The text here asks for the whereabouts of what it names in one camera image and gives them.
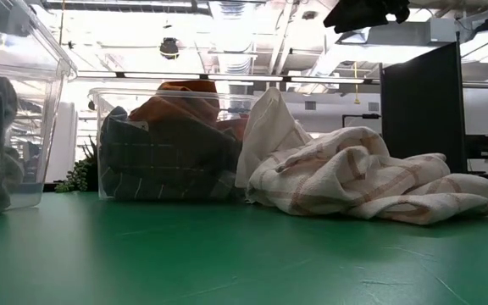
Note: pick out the silver ventilation duct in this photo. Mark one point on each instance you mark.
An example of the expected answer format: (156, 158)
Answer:
(233, 42)

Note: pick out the black partition panel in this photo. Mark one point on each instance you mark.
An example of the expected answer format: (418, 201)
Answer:
(422, 106)

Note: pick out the orange cloth towel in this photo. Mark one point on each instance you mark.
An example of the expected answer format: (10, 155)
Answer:
(180, 108)
(233, 127)

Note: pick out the dark grey towel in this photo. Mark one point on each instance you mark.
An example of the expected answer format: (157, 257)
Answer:
(168, 161)

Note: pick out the black equipment box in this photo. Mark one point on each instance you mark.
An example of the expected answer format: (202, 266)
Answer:
(479, 146)

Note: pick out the black desk lamp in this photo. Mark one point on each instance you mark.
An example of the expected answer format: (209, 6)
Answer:
(360, 116)

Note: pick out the white pillar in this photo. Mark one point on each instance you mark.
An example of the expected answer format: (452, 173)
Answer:
(64, 140)

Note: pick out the potted succulent plant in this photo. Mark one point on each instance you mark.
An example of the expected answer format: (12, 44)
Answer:
(76, 178)

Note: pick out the long ceiling light bar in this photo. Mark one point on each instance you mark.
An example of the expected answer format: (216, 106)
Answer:
(244, 77)

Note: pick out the small black ceiling fixture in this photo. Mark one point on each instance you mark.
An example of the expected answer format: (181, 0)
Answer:
(90, 104)

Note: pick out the white plaid towel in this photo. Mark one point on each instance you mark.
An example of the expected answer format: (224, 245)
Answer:
(354, 178)

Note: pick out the clear plastic bin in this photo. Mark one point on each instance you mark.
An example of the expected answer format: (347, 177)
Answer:
(108, 97)
(53, 127)

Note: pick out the black ceiling dome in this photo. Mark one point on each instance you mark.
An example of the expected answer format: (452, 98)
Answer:
(169, 47)

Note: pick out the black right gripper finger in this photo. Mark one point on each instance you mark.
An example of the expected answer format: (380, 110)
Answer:
(354, 14)

